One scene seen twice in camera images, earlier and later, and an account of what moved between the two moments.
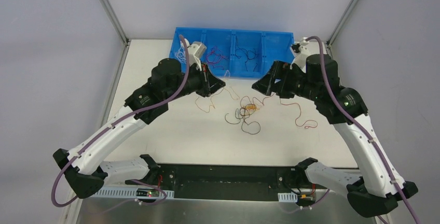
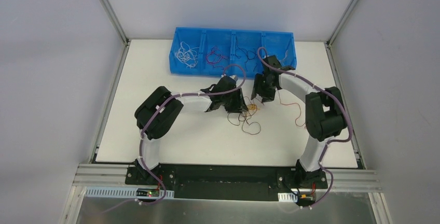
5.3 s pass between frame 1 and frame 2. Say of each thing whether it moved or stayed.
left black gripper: moved
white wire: stayed
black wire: stayed
